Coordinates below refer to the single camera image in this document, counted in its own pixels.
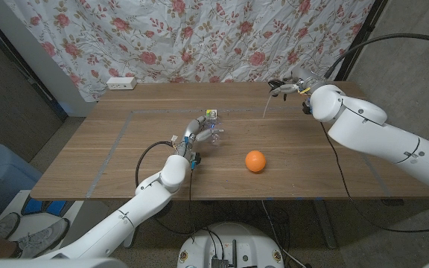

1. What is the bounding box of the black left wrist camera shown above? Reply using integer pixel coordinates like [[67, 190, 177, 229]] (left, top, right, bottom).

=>
[[190, 151, 203, 171]]

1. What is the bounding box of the clear plastic spray bottle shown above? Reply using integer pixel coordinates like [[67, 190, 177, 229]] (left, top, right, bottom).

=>
[[203, 114, 225, 147]]

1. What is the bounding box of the white platform with blue pads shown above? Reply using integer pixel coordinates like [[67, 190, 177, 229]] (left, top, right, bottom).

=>
[[0, 189, 109, 247]]

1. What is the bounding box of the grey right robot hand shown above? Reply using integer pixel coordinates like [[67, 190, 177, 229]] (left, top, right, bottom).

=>
[[272, 66, 329, 98]]

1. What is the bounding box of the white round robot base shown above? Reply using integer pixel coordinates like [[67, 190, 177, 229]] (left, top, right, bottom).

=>
[[177, 222, 285, 268]]

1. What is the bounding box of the black backdrop stand pole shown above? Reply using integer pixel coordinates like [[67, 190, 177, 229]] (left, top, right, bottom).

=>
[[334, 0, 389, 82]]

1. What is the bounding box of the grey tape outline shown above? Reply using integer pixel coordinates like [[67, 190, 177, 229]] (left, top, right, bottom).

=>
[[87, 107, 393, 198]]

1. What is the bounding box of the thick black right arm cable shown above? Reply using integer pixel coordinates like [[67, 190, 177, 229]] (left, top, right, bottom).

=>
[[324, 33, 429, 80]]

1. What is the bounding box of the black spray trigger top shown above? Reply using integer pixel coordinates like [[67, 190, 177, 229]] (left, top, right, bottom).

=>
[[262, 78, 288, 119]]

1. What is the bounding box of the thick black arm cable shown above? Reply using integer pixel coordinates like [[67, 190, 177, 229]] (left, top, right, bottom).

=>
[[135, 141, 177, 188], [324, 33, 429, 80]]

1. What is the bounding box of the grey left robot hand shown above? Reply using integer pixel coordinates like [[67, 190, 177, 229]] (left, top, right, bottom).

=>
[[175, 114, 225, 159]]

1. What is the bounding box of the grey sneaker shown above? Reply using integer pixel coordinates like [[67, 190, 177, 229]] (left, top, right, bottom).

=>
[[15, 218, 70, 258], [0, 211, 21, 240]]

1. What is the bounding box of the grey table leg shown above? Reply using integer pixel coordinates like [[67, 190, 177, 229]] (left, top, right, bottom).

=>
[[313, 199, 337, 249]]

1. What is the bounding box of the white robot torso edge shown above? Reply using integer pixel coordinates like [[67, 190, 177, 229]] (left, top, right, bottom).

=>
[[0, 257, 128, 268]]

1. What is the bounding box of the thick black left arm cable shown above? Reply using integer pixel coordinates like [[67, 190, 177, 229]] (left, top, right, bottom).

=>
[[135, 141, 177, 188]]

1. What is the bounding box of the orange ball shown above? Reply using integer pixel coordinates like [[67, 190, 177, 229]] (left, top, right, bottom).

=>
[[244, 150, 267, 173]]

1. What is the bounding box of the white power strip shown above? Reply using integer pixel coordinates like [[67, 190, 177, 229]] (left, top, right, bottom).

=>
[[106, 76, 138, 91]]

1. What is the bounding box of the black wall edge strip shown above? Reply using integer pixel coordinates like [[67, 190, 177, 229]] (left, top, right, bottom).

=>
[[0, 9, 69, 122]]

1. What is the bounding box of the white table leg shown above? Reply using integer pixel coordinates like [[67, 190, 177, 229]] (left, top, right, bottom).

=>
[[123, 226, 139, 249]]

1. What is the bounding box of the thin black left wrist cable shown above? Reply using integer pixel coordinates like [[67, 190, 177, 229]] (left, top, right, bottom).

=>
[[187, 169, 199, 239]]

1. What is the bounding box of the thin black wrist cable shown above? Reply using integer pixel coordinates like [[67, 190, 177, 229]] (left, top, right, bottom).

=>
[[187, 169, 199, 239], [320, 122, 429, 234]]

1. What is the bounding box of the floral print backdrop cloth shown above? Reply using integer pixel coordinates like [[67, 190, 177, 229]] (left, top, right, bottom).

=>
[[4, 0, 375, 103]]

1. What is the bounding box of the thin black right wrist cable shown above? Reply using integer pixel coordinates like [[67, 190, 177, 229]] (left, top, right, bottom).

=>
[[320, 122, 429, 234]]

